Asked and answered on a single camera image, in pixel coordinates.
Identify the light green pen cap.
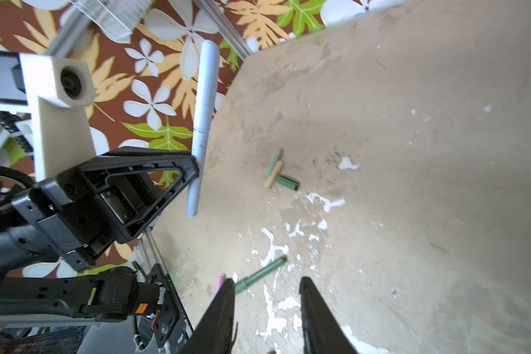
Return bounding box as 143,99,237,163
265,148,284,176

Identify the white wire basket left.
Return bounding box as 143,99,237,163
70,0,155,44

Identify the dark green pen near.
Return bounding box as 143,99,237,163
235,256,288,295

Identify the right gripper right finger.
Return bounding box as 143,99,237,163
299,277,357,354

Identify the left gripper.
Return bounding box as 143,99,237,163
8,147,199,272

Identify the blue pen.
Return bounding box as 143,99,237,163
187,41,220,218

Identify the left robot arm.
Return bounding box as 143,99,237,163
0,147,199,329

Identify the beige pen cap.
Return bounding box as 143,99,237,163
263,160,283,190

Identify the dark green pen cap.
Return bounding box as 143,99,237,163
274,174,300,191

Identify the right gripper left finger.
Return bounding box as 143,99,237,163
180,279,235,354

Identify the pink pen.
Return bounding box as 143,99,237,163
215,274,227,293

